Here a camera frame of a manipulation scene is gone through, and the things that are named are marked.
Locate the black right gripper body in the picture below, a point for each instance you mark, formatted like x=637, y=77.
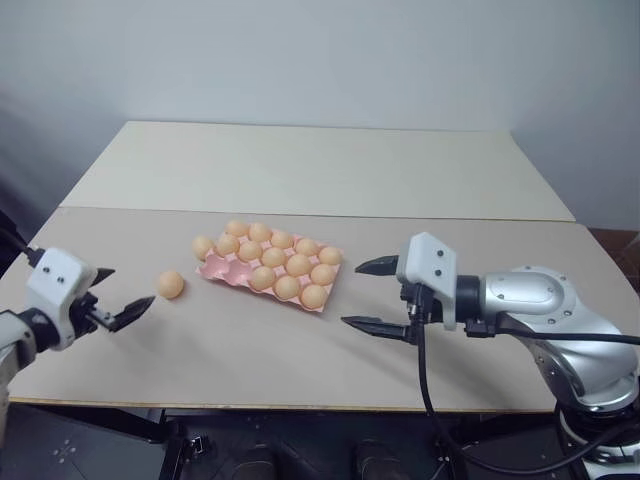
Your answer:
x=424, y=305

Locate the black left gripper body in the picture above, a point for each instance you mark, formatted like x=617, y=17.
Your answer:
x=89, y=312

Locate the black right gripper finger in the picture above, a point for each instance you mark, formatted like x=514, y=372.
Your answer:
x=380, y=329
x=380, y=266

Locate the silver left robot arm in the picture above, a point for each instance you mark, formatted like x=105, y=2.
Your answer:
x=11, y=342

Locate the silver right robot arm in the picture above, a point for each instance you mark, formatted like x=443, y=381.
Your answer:
x=550, y=310

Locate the orange egg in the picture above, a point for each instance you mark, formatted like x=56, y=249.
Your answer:
x=322, y=274
x=306, y=246
x=171, y=284
x=249, y=250
x=298, y=264
x=259, y=232
x=228, y=244
x=287, y=287
x=273, y=257
x=263, y=277
x=203, y=247
x=281, y=239
x=313, y=296
x=330, y=255
x=237, y=227

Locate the pink egg tray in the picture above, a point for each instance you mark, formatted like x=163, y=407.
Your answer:
x=220, y=265

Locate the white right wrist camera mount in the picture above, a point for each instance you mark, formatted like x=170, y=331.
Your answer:
x=425, y=260

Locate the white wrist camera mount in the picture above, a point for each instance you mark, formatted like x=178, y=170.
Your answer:
x=55, y=280
x=425, y=260

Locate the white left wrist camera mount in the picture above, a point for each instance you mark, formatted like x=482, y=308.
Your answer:
x=55, y=280

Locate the black table frame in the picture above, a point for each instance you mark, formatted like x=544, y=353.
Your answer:
x=175, y=440

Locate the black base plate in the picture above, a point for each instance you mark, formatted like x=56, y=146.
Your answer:
x=65, y=450

